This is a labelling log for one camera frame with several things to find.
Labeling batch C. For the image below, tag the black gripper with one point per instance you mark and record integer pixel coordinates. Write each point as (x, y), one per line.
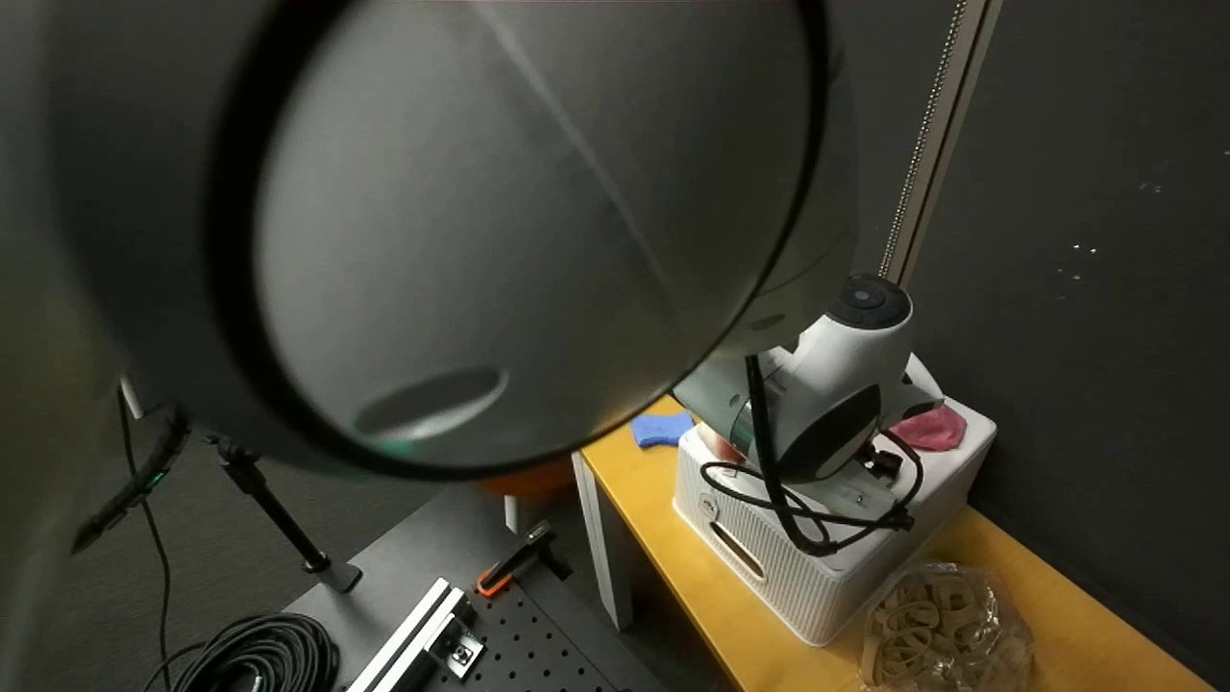
(821, 431)

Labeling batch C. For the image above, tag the clear bag of rubber bands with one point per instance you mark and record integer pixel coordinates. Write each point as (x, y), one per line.
(945, 630)

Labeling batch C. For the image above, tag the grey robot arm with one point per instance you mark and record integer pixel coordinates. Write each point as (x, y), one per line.
(430, 239)

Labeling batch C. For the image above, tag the pink cloth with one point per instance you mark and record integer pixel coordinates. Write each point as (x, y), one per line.
(931, 431)

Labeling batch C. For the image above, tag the white plastic crate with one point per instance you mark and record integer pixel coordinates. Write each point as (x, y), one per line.
(876, 518)

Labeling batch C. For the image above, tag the blue plastic piece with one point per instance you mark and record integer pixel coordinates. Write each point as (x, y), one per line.
(659, 427)

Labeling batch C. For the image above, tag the black tripod stand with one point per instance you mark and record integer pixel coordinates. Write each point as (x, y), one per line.
(247, 479)

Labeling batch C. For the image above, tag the orange handled clamp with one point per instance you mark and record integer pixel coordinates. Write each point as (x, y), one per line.
(538, 548)

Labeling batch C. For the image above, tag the grey vertical rail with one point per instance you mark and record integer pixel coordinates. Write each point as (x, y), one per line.
(940, 133)

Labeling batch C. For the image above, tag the aluminium rail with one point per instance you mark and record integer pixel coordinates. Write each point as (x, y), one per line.
(431, 644)

